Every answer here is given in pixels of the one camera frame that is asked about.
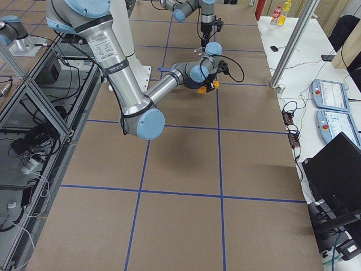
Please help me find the black box under frame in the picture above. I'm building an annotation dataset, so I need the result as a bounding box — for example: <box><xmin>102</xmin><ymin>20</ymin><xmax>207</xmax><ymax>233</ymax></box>
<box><xmin>35</xmin><ymin>55</ymin><xmax>61</xmax><ymax>84</ymax></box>

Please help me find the upper teach pendant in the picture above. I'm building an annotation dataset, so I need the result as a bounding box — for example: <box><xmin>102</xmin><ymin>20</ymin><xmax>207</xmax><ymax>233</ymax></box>
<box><xmin>310</xmin><ymin>79</ymin><xmax>350</xmax><ymax>112</ymax></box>

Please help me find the black office chair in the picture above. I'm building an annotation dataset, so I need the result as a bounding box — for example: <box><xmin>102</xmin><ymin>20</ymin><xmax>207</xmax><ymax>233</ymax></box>
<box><xmin>328</xmin><ymin>15</ymin><xmax>360</xmax><ymax>52</ymax></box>

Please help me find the black power adapter box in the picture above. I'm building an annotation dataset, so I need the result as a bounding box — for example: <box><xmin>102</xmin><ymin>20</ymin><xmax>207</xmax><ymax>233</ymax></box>
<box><xmin>336</xmin><ymin>239</ymin><xmax>360</xmax><ymax>261</ymax></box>

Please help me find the aluminium frame post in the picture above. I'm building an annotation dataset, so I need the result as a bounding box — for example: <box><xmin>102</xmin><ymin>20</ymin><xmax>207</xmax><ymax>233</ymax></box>
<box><xmin>270</xmin><ymin>0</ymin><xmax>320</xmax><ymax>94</ymax></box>

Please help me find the lower teach pendant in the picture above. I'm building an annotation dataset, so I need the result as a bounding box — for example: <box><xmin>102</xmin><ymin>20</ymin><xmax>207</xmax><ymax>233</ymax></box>
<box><xmin>316</xmin><ymin>110</ymin><xmax>360</xmax><ymax>148</ymax></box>

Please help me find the yellow drink bottle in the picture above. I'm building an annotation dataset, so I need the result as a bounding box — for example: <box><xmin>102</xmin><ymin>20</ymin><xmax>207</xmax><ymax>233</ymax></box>
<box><xmin>278</xmin><ymin>0</ymin><xmax>292</xmax><ymax>25</ymax></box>

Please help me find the red label drink bottle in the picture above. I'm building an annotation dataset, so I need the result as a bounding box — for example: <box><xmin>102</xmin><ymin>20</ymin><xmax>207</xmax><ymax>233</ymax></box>
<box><xmin>270</xmin><ymin>5</ymin><xmax>281</xmax><ymax>26</ymax></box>

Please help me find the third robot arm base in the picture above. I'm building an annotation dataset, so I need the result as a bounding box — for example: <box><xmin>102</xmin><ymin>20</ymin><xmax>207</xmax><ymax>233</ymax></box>
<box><xmin>1</xmin><ymin>15</ymin><xmax>39</xmax><ymax>57</ymax></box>

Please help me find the small black device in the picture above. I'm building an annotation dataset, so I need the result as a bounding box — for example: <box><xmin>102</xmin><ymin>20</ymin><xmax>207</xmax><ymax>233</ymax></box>
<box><xmin>270</xmin><ymin>46</ymin><xmax>279</xmax><ymax>52</ymax></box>

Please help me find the teach pendant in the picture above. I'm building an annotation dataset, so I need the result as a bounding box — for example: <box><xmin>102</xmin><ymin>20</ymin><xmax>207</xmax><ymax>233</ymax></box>
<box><xmin>310</xmin><ymin>79</ymin><xmax>350</xmax><ymax>112</ymax></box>
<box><xmin>316</xmin><ymin>110</ymin><xmax>360</xmax><ymax>148</ymax></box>

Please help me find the black monitor stand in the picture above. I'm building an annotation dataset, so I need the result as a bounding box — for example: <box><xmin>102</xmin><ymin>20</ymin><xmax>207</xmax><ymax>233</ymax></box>
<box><xmin>307</xmin><ymin>202</ymin><xmax>360</xmax><ymax>245</ymax></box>

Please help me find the red fire extinguisher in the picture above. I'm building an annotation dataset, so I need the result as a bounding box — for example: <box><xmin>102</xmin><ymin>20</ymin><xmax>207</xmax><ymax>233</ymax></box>
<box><xmin>255</xmin><ymin>0</ymin><xmax>266</xmax><ymax>21</ymax></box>

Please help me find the aluminium side frame rack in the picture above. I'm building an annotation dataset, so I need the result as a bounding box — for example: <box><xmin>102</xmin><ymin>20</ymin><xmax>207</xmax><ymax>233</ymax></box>
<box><xmin>1</xmin><ymin>34</ymin><xmax>101</xmax><ymax>270</ymax></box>

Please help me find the yellow plastic corn cob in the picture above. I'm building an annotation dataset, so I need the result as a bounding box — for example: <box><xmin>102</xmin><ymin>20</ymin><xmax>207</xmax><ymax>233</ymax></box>
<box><xmin>197</xmin><ymin>80</ymin><xmax>220</xmax><ymax>94</ymax></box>

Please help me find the black phone on table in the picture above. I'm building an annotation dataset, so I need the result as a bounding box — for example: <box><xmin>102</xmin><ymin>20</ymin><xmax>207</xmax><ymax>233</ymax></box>
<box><xmin>321</xmin><ymin>54</ymin><xmax>334</xmax><ymax>62</ymax></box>

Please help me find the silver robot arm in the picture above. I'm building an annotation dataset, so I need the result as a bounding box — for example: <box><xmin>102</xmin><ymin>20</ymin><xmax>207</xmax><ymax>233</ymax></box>
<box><xmin>160</xmin><ymin>0</ymin><xmax>223</xmax><ymax>50</ymax></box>
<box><xmin>46</xmin><ymin>1</ymin><xmax>222</xmax><ymax>140</ymax></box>

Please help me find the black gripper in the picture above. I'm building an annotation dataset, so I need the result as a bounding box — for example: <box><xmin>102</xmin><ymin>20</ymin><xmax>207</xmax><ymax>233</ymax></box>
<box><xmin>200</xmin><ymin>16</ymin><xmax>223</xmax><ymax>47</ymax></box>
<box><xmin>205</xmin><ymin>75</ymin><xmax>219</xmax><ymax>93</ymax></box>

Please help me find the black orange power strip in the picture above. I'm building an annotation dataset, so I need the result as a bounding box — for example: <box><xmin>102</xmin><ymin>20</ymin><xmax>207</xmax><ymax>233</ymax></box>
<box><xmin>281</xmin><ymin>110</ymin><xmax>301</xmax><ymax>149</ymax></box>

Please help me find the black laptop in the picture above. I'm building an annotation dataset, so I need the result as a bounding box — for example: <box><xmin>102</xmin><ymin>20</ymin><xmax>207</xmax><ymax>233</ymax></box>
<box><xmin>302</xmin><ymin>132</ymin><xmax>360</xmax><ymax>211</ymax></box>

